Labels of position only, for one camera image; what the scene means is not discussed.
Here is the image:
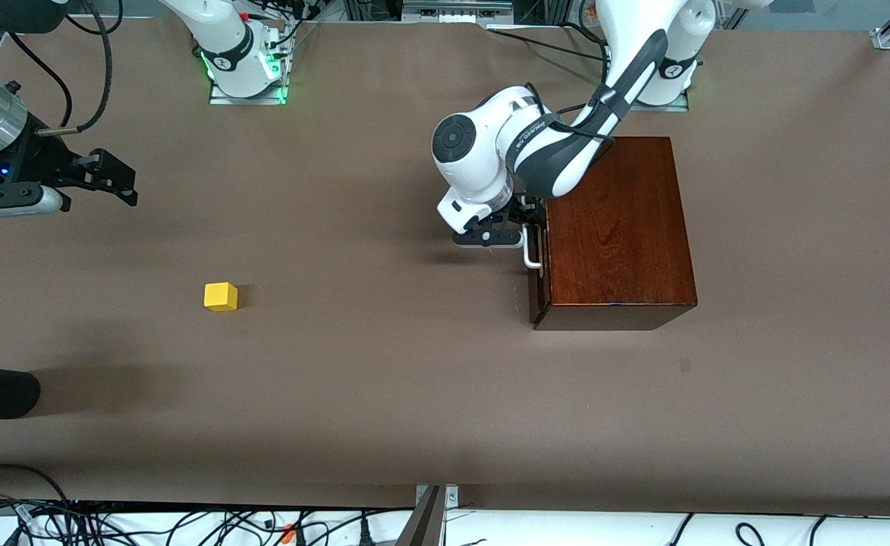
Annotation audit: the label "white board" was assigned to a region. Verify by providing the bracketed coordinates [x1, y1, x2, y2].
[0, 504, 890, 546]

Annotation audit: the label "yellow wooden block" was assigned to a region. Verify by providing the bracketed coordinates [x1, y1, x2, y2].
[203, 282, 239, 312]

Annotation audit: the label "grey metal post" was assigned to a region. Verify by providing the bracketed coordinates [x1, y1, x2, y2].
[395, 485, 445, 546]

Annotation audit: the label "black left arm wrist cable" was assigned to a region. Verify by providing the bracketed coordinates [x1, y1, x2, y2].
[524, 82, 618, 164]

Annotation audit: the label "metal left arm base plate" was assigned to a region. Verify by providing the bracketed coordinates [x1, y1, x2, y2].
[631, 89, 690, 113]

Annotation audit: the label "small metal bracket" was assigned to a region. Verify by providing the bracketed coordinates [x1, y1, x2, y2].
[415, 484, 461, 510]

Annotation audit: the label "black cable on table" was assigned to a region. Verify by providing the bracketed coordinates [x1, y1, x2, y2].
[486, 25, 609, 65]

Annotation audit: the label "silver power strip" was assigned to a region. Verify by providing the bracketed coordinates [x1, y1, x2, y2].
[401, 0, 515, 24]

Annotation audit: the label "black arm wrist cable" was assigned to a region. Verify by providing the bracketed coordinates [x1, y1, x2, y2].
[524, 82, 618, 164]
[35, 0, 117, 137]

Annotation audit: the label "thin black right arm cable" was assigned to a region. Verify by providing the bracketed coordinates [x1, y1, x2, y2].
[0, 30, 75, 128]

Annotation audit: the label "tangled black cables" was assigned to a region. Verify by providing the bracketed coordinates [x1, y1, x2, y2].
[0, 493, 415, 546]

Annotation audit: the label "dark brown wooden cabinet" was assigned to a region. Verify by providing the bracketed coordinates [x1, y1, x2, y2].
[528, 136, 698, 331]

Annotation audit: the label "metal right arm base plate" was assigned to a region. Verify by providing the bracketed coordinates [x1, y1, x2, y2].
[209, 30, 288, 105]

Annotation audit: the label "wooden drawer with white handle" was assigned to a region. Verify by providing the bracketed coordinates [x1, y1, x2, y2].
[523, 199, 550, 308]

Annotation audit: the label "black cable loop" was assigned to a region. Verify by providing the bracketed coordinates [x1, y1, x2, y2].
[0, 464, 70, 505]

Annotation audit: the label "black right arm wrist cable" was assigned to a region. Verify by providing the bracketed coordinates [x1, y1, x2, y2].
[35, 0, 117, 137]

